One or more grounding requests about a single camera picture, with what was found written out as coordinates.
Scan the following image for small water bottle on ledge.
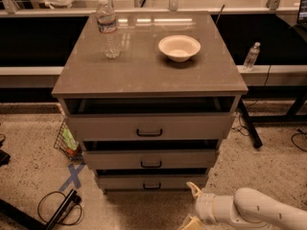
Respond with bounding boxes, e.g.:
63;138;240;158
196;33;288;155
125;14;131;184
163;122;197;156
244;42;260;72

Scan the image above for grey middle drawer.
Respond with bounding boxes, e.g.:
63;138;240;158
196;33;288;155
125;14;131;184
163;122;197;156
83;149;217;170

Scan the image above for grey top drawer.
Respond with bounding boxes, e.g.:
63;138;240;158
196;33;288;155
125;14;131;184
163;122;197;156
65;114;234;141

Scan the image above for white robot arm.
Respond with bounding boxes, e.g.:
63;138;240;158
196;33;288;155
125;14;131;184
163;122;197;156
177;181;307;230

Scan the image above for grey drawer cabinet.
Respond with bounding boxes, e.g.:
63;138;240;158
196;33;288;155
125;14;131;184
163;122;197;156
51;11;248;195

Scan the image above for grey drawer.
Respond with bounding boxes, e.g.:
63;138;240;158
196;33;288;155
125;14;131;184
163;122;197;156
95;174;208;191
83;149;217;170
65;114;234;141

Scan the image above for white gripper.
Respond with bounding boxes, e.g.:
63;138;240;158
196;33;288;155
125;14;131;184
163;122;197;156
177;181;217;230

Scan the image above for black floor cable loop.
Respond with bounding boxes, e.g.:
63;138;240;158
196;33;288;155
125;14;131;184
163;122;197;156
36;191;83;227

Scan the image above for white paper bowl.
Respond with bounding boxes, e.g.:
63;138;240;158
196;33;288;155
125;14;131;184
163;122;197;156
158;35;201;62

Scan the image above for black table leg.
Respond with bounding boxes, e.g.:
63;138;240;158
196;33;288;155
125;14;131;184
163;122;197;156
238;100;263;149

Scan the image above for black metal floor bar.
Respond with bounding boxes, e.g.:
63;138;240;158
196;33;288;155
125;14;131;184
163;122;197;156
0;189;79;230

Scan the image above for grey bottom drawer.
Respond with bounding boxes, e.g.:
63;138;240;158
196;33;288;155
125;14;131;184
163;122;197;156
95;174;208;191

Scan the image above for wire mesh basket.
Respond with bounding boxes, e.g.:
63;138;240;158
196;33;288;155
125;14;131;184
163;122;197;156
54;122;83;161

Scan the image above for clear water bottle on cabinet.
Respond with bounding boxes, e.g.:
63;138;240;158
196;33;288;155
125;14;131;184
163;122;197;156
96;0;121;58

